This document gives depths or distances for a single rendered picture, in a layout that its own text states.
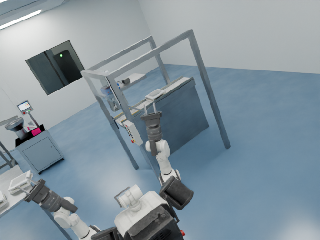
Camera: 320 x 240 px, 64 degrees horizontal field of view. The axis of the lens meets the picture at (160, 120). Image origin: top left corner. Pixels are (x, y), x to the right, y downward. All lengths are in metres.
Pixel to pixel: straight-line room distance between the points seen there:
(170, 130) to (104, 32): 5.20
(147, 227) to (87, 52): 7.41
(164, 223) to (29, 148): 4.66
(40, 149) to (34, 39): 3.54
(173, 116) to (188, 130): 0.39
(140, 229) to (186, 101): 2.99
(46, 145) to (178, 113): 2.90
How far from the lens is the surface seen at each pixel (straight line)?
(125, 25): 8.76
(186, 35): 3.09
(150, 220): 1.27
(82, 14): 8.41
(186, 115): 4.10
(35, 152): 5.71
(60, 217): 1.45
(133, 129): 2.71
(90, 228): 1.64
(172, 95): 3.82
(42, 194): 1.43
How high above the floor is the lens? 2.23
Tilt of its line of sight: 25 degrees down
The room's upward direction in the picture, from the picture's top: 24 degrees counter-clockwise
